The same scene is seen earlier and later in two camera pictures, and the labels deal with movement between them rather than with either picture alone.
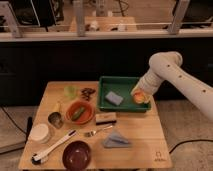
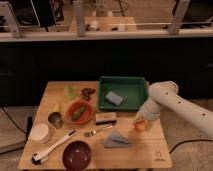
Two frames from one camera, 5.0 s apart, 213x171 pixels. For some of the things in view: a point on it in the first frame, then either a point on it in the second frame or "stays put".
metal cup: x=56 y=119 stays put
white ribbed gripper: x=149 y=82 → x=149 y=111
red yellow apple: x=139 y=97 → x=140 y=126
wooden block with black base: x=105 y=118 stays put
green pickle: x=77 y=113 stays put
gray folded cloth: x=115 y=140 stays put
